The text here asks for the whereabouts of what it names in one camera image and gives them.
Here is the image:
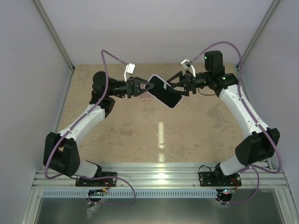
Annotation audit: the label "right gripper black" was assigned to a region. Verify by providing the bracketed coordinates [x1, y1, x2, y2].
[166, 70, 212, 97]

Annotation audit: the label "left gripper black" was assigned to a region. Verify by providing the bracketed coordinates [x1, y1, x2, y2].
[107, 77, 154, 99]

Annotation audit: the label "pink phone case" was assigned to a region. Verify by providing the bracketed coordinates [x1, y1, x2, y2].
[139, 84, 151, 100]

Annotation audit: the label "black phone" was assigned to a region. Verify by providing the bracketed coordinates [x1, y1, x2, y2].
[147, 75, 183, 109]

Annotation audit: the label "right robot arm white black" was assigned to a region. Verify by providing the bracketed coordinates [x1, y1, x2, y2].
[167, 50, 280, 186]

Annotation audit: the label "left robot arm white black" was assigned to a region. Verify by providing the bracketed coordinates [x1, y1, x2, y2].
[43, 71, 154, 186]

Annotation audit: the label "left controller board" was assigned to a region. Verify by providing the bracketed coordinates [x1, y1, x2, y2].
[88, 188, 110, 196]

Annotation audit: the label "controller board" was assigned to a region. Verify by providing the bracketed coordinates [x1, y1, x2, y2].
[88, 188, 110, 196]
[219, 188, 235, 195]

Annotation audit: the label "right controller board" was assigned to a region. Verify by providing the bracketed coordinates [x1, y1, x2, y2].
[219, 188, 235, 195]

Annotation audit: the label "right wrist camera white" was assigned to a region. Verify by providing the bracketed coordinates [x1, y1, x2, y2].
[180, 58, 196, 77]

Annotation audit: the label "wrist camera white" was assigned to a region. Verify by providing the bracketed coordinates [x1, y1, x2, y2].
[180, 58, 196, 77]
[124, 63, 135, 82]

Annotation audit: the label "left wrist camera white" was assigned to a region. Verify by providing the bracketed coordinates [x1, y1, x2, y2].
[124, 63, 135, 82]

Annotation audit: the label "aluminium rail frame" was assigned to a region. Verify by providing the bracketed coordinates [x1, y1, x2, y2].
[19, 67, 292, 224]

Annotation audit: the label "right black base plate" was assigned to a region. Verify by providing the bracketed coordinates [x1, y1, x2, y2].
[199, 172, 242, 187]

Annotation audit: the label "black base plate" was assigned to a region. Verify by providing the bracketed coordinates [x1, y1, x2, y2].
[199, 172, 242, 187]
[75, 172, 117, 188]

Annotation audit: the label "left aluminium corner post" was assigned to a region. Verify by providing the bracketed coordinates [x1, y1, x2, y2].
[32, 0, 75, 72]

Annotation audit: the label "aluminium corner post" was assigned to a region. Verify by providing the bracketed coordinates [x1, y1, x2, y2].
[32, 0, 75, 72]
[236, 0, 282, 71]

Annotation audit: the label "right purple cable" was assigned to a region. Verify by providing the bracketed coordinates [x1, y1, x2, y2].
[192, 41, 282, 205]

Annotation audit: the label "purple cable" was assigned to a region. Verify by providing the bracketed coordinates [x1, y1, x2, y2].
[192, 41, 282, 205]
[44, 49, 137, 206]

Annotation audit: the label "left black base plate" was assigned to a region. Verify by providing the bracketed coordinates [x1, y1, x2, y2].
[75, 172, 117, 188]

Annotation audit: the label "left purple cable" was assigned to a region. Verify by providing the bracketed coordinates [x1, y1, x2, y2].
[44, 49, 137, 206]

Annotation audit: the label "right aluminium corner post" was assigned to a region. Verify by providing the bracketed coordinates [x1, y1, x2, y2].
[236, 0, 282, 71]

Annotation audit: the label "grey slotted cable duct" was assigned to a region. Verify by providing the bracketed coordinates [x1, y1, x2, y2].
[42, 189, 217, 199]

